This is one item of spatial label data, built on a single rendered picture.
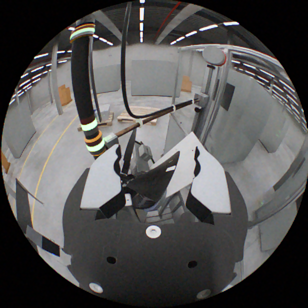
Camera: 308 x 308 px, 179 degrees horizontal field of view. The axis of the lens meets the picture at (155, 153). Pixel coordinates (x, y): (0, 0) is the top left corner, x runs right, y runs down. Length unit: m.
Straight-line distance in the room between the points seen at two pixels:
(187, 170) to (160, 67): 5.47
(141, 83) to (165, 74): 1.28
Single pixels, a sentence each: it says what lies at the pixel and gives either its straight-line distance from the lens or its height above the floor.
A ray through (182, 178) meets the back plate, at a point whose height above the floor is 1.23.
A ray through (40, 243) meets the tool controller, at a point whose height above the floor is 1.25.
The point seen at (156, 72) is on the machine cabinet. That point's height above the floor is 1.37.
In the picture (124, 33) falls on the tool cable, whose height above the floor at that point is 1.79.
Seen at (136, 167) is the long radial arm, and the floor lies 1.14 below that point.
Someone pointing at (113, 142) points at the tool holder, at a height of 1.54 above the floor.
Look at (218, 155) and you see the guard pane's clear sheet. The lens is 0.91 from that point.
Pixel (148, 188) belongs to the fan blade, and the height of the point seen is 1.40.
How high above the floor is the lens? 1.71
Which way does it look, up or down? 46 degrees down
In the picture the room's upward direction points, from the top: 6 degrees clockwise
